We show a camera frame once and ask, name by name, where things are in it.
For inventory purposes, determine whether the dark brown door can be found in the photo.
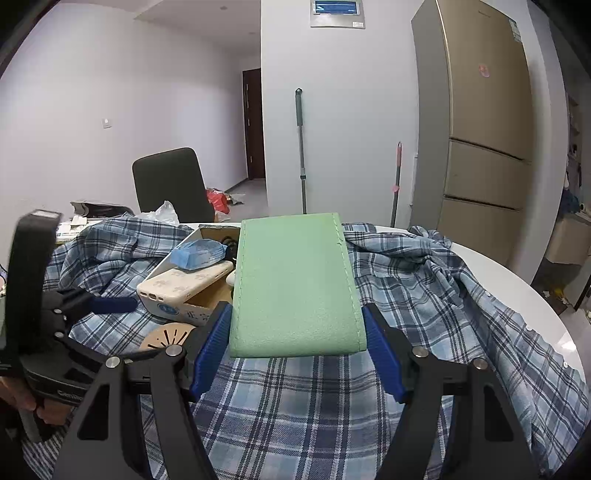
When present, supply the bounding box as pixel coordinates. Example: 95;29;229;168
242;68;267;181

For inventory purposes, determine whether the pink handled broom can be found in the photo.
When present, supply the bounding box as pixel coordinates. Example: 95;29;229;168
390;142;403;228

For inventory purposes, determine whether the green handled mop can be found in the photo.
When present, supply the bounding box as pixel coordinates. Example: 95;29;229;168
294;88;309;215

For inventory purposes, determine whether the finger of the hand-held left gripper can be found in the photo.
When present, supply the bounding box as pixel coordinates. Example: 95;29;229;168
44;288;139;324
52;328;116;370

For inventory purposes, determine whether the dark flat bag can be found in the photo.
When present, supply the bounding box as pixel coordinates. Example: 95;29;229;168
70;200;134;219

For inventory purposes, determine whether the cardboard box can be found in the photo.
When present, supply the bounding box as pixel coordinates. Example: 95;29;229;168
137;224;242;326

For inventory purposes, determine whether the blue face mask packet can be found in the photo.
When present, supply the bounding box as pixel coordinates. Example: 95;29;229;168
171;239;228;271

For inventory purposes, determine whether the clear plastic bag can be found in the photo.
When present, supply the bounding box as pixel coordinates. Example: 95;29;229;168
134;200;181;227

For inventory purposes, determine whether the person's left hand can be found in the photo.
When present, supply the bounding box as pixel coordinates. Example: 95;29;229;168
0;376;70;428

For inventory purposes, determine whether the beige slotted round disc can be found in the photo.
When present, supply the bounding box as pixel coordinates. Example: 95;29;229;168
141;322;198;356

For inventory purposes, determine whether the blue plaid shirt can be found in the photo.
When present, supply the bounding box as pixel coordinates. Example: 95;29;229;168
21;217;583;480

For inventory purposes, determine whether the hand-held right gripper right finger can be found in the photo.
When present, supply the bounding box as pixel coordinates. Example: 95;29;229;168
361;302;541;480

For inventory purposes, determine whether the brown cardboard carton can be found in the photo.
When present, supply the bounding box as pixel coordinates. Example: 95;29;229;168
545;215;591;266

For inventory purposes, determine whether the gold refrigerator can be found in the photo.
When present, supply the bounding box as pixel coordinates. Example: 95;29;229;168
410;0;534;268

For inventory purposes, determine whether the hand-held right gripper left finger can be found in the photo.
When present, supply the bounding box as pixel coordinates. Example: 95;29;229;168
58;301;234;480

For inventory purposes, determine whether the beige phone case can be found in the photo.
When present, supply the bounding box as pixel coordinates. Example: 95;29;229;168
137;261;235;319

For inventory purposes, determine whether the black chair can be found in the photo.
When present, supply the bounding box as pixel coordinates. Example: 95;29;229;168
132;148;216;224

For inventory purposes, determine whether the red bag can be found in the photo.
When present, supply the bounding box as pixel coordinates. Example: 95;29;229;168
206;188;232;215

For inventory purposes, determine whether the green leather pouch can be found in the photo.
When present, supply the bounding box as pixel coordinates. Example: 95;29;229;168
228;212;368;359

